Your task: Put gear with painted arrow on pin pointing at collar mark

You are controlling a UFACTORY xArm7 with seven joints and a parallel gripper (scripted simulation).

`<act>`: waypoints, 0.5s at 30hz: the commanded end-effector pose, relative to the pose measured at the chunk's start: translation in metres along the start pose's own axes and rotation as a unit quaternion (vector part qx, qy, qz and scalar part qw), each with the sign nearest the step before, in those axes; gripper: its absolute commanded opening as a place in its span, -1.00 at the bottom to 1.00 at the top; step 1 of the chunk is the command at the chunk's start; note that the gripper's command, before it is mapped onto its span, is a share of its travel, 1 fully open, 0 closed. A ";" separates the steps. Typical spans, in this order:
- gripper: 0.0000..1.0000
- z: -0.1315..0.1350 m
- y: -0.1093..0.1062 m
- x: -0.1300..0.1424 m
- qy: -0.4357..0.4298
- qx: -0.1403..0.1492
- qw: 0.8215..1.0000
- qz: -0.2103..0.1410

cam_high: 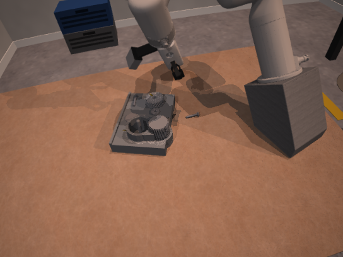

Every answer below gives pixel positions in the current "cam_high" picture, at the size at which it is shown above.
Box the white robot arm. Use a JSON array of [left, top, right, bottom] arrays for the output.
[[126, 0, 310, 83]]

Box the grey toothed gear with yellow arrow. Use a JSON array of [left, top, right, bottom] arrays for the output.
[[146, 92, 165, 108]]

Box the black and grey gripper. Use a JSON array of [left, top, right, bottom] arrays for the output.
[[151, 36, 185, 80]]

